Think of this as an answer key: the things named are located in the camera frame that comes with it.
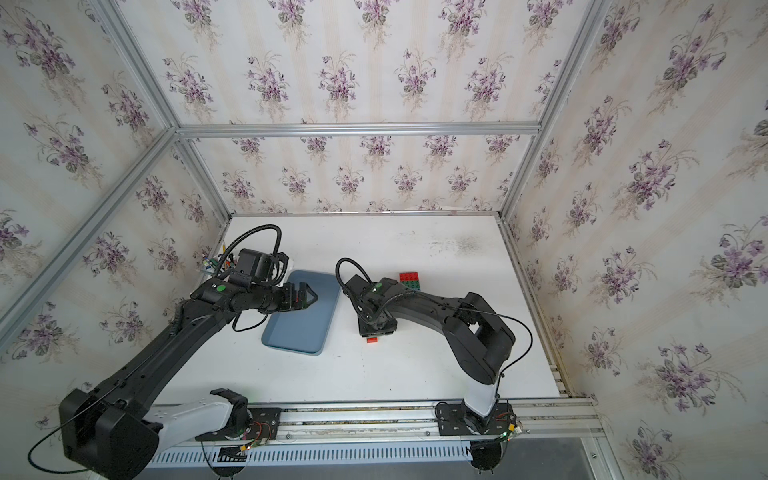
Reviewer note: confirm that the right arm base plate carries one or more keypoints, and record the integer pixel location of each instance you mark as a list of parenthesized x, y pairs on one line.
[(474, 420)]

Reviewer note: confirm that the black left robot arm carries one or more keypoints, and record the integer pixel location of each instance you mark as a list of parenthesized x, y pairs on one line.
[(113, 429)]

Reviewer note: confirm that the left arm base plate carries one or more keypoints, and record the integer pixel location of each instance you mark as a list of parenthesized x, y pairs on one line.
[(252, 426)]

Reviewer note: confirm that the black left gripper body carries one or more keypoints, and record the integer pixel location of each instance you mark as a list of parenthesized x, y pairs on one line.
[(285, 298)]

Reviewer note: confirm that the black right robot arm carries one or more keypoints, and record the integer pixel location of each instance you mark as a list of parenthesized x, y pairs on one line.
[(477, 336)]

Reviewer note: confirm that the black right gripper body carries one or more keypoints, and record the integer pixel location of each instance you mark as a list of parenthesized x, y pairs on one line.
[(368, 327)]

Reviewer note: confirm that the long dark green lego brick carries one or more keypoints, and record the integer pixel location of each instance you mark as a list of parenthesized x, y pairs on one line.
[(414, 285)]

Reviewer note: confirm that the pink pen holder cup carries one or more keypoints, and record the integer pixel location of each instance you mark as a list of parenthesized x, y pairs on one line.
[(215, 266)]

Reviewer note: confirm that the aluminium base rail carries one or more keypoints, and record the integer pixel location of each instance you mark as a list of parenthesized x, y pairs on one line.
[(307, 434)]

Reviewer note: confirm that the blue plastic tray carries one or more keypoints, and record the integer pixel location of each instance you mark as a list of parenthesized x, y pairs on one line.
[(305, 331)]

